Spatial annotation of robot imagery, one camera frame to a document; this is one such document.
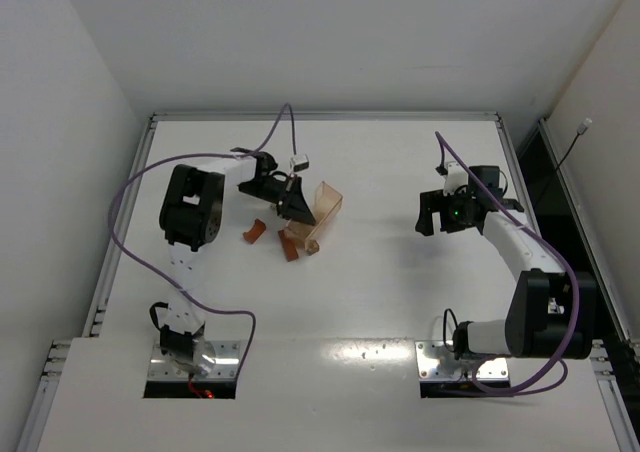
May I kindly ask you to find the transparent orange plastic box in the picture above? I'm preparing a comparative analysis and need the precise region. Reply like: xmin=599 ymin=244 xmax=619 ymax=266
xmin=284 ymin=181 xmax=343 ymax=255

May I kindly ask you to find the reddish brown rectangular block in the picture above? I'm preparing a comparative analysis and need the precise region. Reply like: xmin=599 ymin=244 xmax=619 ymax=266
xmin=278 ymin=229 xmax=299 ymax=262

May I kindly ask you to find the ribbed light wooden block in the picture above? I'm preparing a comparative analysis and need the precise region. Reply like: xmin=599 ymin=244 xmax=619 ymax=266
xmin=305 ymin=239 xmax=320 ymax=255

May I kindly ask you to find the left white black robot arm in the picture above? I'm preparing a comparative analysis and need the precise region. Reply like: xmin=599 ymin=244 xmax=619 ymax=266
xmin=156 ymin=148 xmax=316 ymax=367

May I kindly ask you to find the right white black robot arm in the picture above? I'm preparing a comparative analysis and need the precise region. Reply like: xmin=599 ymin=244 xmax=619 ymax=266
xmin=415 ymin=161 xmax=598 ymax=360

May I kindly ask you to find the reddish wooden arch block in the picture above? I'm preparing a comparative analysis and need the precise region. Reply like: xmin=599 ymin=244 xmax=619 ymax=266
xmin=243 ymin=219 xmax=266 ymax=244

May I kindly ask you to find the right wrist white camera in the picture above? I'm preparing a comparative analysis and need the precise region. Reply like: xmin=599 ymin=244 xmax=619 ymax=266
xmin=436 ymin=160 xmax=468 ymax=196

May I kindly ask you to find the wrist white camera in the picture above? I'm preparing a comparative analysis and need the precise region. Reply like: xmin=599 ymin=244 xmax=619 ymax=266
xmin=436 ymin=160 xmax=468 ymax=196
xmin=289 ymin=154 xmax=310 ymax=173

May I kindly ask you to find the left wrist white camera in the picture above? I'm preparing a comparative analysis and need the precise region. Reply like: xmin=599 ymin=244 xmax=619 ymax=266
xmin=289 ymin=154 xmax=310 ymax=173

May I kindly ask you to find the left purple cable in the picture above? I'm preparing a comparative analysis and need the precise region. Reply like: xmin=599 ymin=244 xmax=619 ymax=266
xmin=107 ymin=102 xmax=307 ymax=388

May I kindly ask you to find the aluminium table frame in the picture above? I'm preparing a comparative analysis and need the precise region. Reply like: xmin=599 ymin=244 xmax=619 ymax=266
xmin=38 ymin=113 xmax=634 ymax=451

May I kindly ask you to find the black cable white plug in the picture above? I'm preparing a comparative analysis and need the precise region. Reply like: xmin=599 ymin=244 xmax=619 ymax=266
xmin=533 ymin=117 xmax=593 ymax=210

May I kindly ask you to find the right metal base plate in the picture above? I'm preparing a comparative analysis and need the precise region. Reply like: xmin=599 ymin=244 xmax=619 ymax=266
xmin=414 ymin=340 xmax=510 ymax=386

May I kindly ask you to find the metal base plate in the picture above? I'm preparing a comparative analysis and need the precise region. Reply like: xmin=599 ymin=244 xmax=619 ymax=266
xmin=414 ymin=340 xmax=510 ymax=386
xmin=147 ymin=341 xmax=241 ymax=383

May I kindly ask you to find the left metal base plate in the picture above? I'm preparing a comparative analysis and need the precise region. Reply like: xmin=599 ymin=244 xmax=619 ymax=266
xmin=147 ymin=341 xmax=241 ymax=383

